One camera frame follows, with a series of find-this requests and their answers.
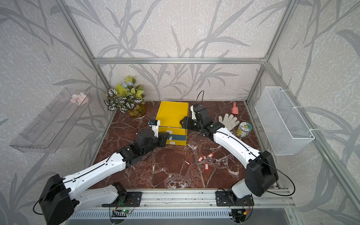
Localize yellow drawer cabinet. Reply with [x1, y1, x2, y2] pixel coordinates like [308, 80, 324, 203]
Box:
[156, 101, 189, 128]

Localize white work glove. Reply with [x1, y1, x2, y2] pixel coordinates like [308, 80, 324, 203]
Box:
[218, 113, 240, 131]

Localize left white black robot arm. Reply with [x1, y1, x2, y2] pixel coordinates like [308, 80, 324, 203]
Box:
[37, 129, 170, 225]

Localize yellow bottom drawer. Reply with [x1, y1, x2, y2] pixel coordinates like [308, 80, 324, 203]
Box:
[166, 140, 187, 146]

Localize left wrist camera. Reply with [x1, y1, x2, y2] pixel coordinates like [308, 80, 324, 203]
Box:
[149, 120, 160, 138]

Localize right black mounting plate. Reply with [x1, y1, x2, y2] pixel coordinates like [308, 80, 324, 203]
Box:
[215, 190, 254, 208]

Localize yellow top drawer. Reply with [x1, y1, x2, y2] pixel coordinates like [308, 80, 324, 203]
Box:
[159, 127, 188, 136]

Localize pink plastic scoop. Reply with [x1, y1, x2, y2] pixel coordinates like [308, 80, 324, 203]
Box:
[232, 102, 239, 115]

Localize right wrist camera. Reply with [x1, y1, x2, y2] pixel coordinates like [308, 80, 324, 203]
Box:
[190, 104, 210, 121]

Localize keys with red tags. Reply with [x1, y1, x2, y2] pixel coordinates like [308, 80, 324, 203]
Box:
[197, 153, 214, 171]

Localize blue middle drawer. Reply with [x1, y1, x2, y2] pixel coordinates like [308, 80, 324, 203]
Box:
[168, 134, 187, 141]

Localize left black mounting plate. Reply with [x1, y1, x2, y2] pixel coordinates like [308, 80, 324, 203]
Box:
[101, 192, 143, 208]

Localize artificial plant in vase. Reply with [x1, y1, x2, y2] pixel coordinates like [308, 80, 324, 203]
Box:
[104, 76, 146, 119]

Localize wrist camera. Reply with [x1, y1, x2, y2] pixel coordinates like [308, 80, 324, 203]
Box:
[190, 104, 210, 121]
[149, 120, 160, 138]

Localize yellow drawer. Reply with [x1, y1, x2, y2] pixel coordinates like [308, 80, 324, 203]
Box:
[159, 127, 188, 136]
[166, 140, 187, 146]

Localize clear acrylic wall shelf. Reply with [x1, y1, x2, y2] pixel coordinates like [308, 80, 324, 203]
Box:
[9, 88, 92, 154]

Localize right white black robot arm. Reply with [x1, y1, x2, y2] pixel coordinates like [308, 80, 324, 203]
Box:
[180, 117, 278, 199]

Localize white wire mesh basket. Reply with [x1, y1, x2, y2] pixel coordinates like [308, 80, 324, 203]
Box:
[255, 86, 315, 156]

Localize black mounting plate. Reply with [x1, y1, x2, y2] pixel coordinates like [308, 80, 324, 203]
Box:
[215, 190, 254, 208]
[101, 192, 143, 208]

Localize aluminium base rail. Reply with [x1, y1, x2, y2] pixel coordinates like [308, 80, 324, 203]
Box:
[58, 188, 296, 210]

